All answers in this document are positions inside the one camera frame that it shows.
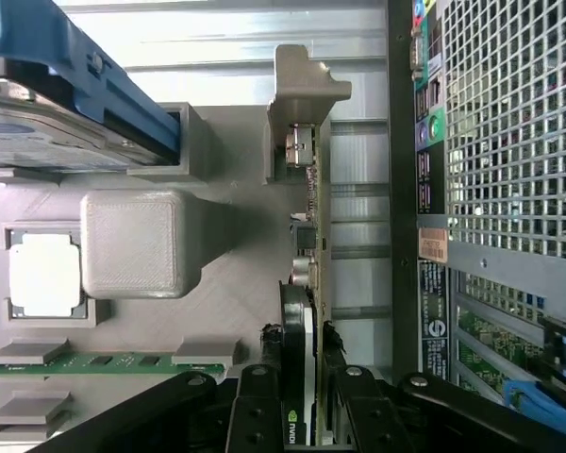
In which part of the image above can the grey plastic parts rack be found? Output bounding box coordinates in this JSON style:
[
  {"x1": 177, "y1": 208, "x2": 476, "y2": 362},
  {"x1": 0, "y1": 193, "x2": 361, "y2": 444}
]
[{"x1": 0, "y1": 101, "x2": 331, "y2": 443}]

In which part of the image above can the green RAM stick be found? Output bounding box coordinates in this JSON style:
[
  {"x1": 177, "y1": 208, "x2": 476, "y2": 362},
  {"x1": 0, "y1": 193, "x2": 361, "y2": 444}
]
[{"x1": 0, "y1": 351, "x2": 227, "y2": 379}]

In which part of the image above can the blue case latch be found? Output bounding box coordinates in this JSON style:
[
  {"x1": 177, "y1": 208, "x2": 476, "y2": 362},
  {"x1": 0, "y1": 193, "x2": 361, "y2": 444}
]
[{"x1": 502, "y1": 337, "x2": 566, "y2": 421}]

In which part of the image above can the silver CPU chip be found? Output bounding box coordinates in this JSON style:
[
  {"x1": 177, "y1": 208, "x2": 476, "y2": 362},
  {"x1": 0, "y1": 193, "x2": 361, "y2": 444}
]
[{"x1": 7, "y1": 230, "x2": 89, "y2": 318}]

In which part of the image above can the dark grey PC case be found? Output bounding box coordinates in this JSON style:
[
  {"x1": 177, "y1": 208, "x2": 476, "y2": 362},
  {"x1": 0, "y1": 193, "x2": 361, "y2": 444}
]
[{"x1": 386, "y1": 0, "x2": 566, "y2": 426}]

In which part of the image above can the hard disk in blue caddy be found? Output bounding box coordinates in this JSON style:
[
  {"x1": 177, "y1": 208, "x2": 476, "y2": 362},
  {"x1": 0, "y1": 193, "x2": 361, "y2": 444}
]
[{"x1": 0, "y1": 0, "x2": 180, "y2": 172}]

